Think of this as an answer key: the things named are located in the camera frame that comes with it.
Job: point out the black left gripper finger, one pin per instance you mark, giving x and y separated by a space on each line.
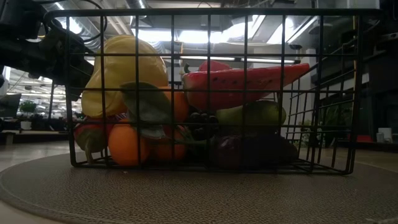
81 77

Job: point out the white cup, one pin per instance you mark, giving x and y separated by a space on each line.
384 134

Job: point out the purple eggplant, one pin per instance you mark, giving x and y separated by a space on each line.
248 149

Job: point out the yellow bell pepper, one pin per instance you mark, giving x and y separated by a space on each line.
124 65

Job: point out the dark angled monitor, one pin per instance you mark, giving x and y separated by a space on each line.
9 105

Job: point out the green pear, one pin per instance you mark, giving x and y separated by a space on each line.
258 113

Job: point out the round grey woven placemat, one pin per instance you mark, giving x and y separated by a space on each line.
186 199

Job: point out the red chili pepper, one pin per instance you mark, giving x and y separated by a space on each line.
91 137

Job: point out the ceiling light strip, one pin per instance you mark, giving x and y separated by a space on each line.
192 36

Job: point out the red watermelon slice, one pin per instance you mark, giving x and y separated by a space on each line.
236 84

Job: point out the dark grape bunch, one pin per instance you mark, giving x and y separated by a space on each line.
202 124

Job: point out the orange tangerine cluster with leaves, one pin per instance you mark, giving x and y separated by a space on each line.
124 146

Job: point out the potted green plant white pot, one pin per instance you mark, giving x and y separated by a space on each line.
28 113

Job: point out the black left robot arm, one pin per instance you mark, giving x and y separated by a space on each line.
18 12

